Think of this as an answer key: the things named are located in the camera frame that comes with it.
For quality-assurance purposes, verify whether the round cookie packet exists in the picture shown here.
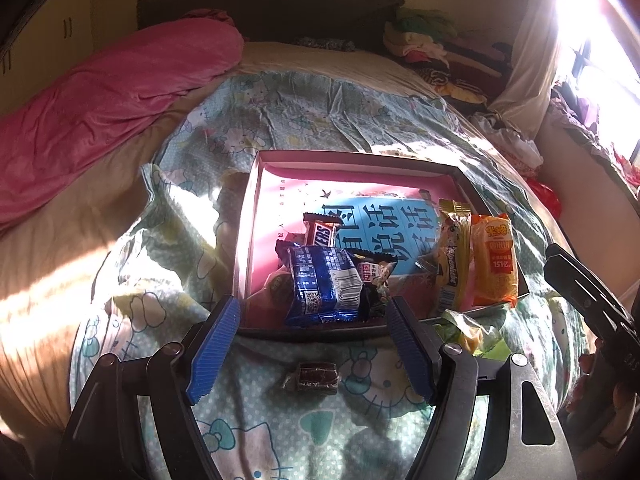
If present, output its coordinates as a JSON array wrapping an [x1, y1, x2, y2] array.
[[262, 270, 296, 306]]

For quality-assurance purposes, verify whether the floral bag with white cloth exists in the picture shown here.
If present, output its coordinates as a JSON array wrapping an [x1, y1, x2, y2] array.
[[472, 110, 546, 176]]

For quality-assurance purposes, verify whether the small dark chocolate candy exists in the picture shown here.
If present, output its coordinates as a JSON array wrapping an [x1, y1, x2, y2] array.
[[280, 360, 341, 393]]

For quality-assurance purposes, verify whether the green pastry packet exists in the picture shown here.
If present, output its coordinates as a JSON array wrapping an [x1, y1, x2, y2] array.
[[432, 309, 513, 361]]

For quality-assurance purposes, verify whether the cream wardrobe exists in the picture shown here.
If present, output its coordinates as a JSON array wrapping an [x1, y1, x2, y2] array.
[[10, 0, 141, 86]]

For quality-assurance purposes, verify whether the red plastic bag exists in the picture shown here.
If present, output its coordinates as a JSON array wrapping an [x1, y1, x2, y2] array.
[[525, 177, 563, 221]]

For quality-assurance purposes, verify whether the person's right hand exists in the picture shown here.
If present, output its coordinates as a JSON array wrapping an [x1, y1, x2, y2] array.
[[574, 355, 636, 451]]

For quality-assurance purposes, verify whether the dark patterned pillow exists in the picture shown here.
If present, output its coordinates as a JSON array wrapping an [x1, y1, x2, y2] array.
[[292, 36, 356, 53]]

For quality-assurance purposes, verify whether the window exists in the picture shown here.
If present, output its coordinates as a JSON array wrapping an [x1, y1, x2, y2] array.
[[555, 0, 640, 161]]

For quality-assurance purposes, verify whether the bed with beige sheet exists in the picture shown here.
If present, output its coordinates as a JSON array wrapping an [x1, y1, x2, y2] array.
[[0, 42, 601, 431]]

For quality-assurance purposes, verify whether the green pea snack packet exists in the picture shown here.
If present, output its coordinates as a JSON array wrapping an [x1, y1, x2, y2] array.
[[350, 247, 396, 311]]

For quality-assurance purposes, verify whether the pink duvet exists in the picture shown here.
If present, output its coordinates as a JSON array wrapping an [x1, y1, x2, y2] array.
[[0, 7, 246, 231]]

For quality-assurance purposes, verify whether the cartoon cat printed blanket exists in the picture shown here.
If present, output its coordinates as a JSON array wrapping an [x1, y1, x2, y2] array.
[[70, 67, 593, 480]]

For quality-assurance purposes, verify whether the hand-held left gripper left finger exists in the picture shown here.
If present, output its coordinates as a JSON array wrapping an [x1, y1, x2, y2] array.
[[60, 296, 242, 480]]

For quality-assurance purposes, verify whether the heap of clothes by window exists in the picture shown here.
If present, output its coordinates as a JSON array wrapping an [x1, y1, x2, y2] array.
[[547, 77, 640, 186]]

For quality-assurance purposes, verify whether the pink book with blue label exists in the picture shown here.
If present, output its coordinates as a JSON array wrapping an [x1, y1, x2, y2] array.
[[255, 175, 451, 321]]

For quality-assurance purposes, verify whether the orange rice cracker packet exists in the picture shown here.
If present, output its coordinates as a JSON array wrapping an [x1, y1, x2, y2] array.
[[470, 212, 518, 308]]

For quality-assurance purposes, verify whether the beige curtain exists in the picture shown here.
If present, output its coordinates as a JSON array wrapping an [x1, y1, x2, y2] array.
[[487, 0, 571, 131]]

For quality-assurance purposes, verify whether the yellow striped cake packet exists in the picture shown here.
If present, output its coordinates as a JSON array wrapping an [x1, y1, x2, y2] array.
[[435, 199, 473, 313]]

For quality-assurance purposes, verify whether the pink cardboard box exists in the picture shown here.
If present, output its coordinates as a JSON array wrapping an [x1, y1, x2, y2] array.
[[232, 149, 531, 343]]

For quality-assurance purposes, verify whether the brown chocolate bar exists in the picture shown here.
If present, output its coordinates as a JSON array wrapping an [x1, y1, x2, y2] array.
[[302, 212, 341, 248]]

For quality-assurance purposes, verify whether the blue wafer packet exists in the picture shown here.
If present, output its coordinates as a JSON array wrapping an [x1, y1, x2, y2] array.
[[275, 241, 363, 328]]

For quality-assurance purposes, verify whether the dark bed headboard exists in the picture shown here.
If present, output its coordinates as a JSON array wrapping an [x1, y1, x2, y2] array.
[[136, 0, 406, 53]]

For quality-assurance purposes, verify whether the pile of folded clothes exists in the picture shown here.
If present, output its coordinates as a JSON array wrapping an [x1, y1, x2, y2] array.
[[382, 5, 516, 106]]

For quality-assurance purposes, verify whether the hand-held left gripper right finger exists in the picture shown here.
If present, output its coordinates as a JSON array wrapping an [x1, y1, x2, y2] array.
[[385, 296, 571, 480]]

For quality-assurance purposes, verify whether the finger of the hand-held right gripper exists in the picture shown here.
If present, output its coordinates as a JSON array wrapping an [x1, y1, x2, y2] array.
[[547, 242, 633, 326], [544, 255, 626, 341]]

